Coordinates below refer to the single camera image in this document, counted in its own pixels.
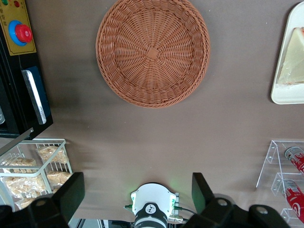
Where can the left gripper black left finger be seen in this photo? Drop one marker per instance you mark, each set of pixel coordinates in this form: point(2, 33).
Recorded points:
point(69, 194)

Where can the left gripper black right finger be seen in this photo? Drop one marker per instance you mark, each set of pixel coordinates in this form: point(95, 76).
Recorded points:
point(202, 197)

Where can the triangle sandwich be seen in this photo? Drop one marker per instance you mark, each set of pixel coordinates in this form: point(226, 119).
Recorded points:
point(293, 61)

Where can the cream plastic tray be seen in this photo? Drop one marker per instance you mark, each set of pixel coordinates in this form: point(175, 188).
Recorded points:
point(285, 95)

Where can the brown round wicker basket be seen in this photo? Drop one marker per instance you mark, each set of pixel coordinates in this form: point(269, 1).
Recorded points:
point(153, 53)

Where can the clear acrylic bottle rack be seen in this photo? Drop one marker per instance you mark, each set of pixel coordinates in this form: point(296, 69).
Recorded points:
point(273, 161)

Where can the black appliance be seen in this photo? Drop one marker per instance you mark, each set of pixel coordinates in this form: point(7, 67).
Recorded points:
point(9, 95)

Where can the yellow control panel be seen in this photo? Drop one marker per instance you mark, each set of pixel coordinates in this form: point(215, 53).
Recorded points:
point(7, 40)

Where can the red emergency stop button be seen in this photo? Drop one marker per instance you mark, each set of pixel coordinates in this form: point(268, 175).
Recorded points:
point(22, 33)

